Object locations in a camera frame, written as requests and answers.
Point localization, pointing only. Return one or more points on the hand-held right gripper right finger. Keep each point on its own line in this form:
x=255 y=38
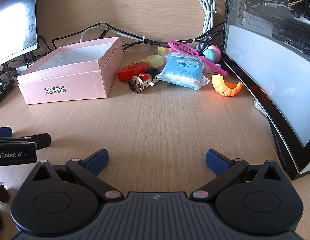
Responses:
x=216 y=161

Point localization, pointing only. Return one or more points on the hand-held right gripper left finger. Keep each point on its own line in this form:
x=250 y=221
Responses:
x=97 y=161

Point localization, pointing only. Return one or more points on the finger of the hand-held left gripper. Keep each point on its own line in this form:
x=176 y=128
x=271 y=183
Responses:
x=41 y=141
x=2 y=131

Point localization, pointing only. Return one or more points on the pink cardboard box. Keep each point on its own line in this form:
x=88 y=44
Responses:
x=70 y=87

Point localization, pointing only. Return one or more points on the orange toy teeth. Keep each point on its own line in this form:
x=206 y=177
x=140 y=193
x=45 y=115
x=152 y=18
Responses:
x=226 y=87

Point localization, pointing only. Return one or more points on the red round case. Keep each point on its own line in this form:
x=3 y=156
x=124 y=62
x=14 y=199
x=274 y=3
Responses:
x=130 y=72

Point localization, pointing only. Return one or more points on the wind-up toy soldier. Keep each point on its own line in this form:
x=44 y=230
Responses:
x=145 y=78

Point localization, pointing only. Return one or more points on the blue wipes packet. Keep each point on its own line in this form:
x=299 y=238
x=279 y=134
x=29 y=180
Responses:
x=182 y=70

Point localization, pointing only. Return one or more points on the pink and teal ball toy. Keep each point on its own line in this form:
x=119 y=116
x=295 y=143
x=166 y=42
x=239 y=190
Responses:
x=212 y=53

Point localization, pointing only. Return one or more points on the pale yellow toy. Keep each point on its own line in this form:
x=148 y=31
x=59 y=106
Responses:
x=151 y=60

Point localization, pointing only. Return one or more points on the pink toy net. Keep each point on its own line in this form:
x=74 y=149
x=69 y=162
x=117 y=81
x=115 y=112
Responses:
x=181 y=47

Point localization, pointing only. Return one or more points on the wooden desktop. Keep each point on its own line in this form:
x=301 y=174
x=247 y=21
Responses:
x=155 y=120

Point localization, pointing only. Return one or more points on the white object with brown patch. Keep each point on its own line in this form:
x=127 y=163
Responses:
x=2 y=192

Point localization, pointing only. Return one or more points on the black keyboard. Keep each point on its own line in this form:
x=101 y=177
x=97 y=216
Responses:
x=2 y=87

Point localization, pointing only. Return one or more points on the white power strip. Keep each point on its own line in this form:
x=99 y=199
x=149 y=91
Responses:
x=21 y=68

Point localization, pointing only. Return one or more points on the glass-sided computer case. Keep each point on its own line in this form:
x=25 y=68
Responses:
x=270 y=67

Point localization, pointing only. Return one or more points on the curved computer monitor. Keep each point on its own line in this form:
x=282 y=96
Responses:
x=15 y=17

